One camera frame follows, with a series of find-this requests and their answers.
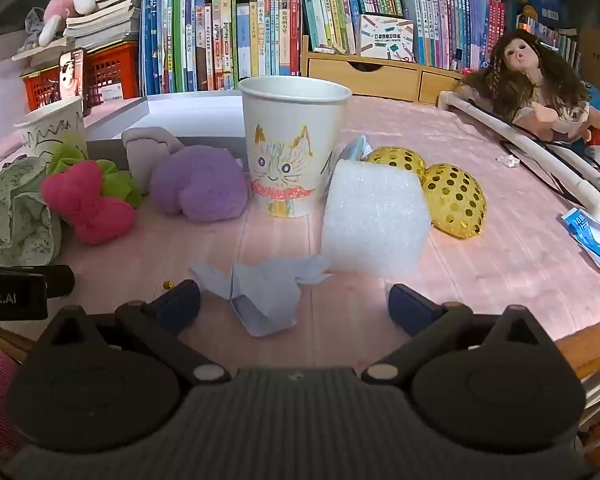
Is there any white box with colourful print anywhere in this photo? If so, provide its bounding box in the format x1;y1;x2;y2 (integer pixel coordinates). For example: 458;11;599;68
354;14;415;63

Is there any white foam block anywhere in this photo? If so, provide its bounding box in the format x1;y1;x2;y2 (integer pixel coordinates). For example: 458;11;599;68
321;159;432;277

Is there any purple plush toy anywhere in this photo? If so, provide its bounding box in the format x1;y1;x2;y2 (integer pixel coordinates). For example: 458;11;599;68
150;145;248;223

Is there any gold sequin bow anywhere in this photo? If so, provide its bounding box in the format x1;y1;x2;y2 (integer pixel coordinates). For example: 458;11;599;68
365;146;487;239

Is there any stack of lying books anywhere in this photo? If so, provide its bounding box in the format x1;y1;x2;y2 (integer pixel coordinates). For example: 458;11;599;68
12;0;146;61

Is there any blue face mask packet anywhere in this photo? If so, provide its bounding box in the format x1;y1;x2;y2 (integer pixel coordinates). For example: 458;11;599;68
337;134;373;166

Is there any pink plush bow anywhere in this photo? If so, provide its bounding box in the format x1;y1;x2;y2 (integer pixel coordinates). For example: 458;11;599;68
41;160;137;245

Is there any doll with brown hair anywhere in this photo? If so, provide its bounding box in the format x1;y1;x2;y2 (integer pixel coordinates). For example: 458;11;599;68
460;29;600;143

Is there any paper cup with cat drawing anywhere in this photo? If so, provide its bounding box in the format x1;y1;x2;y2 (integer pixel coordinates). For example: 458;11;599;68
237;76;352;218

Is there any grey cardboard box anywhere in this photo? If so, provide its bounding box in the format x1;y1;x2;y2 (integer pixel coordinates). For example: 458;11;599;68
84;94;248;171

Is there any wooden drawer unit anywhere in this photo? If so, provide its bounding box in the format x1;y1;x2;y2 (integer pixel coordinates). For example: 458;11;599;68
300;35;463;106

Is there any lime green scrunchie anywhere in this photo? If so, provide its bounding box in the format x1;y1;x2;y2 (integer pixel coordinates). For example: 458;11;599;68
47;144;143;208

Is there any green patterned fabric bundle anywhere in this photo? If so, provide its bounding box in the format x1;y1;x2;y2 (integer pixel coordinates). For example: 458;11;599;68
0;156;63;267

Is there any row of upright books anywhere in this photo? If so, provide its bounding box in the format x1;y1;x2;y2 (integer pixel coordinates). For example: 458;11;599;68
140;0;581;93

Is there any paper cup with scribble drawing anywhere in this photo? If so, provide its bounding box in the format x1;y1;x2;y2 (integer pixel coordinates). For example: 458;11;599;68
14;96;88;161

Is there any pale cloth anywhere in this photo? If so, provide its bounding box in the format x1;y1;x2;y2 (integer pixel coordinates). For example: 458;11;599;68
121;127;185;195

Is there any white plastic tube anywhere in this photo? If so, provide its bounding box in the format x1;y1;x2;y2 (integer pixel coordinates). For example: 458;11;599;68
437;91;600;221

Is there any red plastic crate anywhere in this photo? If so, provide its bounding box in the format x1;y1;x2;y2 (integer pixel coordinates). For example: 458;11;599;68
21;42;141;111

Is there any blue and white wrapper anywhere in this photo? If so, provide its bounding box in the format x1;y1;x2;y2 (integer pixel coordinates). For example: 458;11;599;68
560;207;600;281

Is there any pink striped tablecloth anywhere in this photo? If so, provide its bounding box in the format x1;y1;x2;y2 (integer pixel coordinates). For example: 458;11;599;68
0;94;600;376

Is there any folded grey paper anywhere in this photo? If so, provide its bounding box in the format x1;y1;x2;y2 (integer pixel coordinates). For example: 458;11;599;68
189;255;333;338

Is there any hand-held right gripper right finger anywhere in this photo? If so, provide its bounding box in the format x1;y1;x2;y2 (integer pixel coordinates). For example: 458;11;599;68
362;284;563;386

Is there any pink plush rabbit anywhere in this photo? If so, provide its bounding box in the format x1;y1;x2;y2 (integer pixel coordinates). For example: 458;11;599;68
37;0;98;47

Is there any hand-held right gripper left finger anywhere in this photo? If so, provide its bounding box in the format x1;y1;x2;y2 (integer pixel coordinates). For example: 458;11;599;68
32;280;233;386

